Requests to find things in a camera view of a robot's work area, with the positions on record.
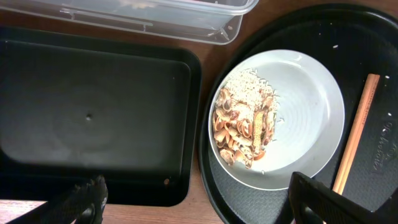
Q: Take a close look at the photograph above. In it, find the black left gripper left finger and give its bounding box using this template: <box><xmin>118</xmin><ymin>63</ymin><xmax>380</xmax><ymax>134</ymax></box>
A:
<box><xmin>7</xmin><ymin>175</ymin><xmax>108</xmax><ymax>224</ymax></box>

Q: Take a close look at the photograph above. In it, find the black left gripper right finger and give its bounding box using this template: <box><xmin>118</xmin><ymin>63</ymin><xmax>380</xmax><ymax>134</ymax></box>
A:
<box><xmin>289</xmin><ymin>172</ymin><xmax>397</xmax><ymax>223</ymax></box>

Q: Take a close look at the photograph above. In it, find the grey round plate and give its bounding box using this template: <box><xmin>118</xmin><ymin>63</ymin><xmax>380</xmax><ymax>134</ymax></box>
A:
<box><xmin>206</xmin><ymin>49</ymin><xmax>345</xmax><ymax>190</ymax></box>

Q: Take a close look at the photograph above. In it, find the black rectangular tray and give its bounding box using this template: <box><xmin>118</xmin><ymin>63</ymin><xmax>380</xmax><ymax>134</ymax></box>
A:
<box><xmin>1</xmin><ymin>27</ymin><xmax>202</xmax><ymax>207</ymax></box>

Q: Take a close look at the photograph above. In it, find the nut shells and rice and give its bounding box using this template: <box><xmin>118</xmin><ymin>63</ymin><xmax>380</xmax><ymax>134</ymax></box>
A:
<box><xmin>210</xmin><ymin>68</ymin><xmax>279</xmax><ymax>169</ymax></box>

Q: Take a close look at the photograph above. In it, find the round black serving tray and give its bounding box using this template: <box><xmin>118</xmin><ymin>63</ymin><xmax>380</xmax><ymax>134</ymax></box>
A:
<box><xmin>198</xmin><ymin>4</ymin><xmax>397</xmax><ymax>223</ymax></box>

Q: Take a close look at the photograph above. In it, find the clear plastic bin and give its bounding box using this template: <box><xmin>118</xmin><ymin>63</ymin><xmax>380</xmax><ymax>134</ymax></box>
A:
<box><xmin>1</xmin><ymin>0</ymin><xmax>259</xmax><ymax>45</ymax></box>

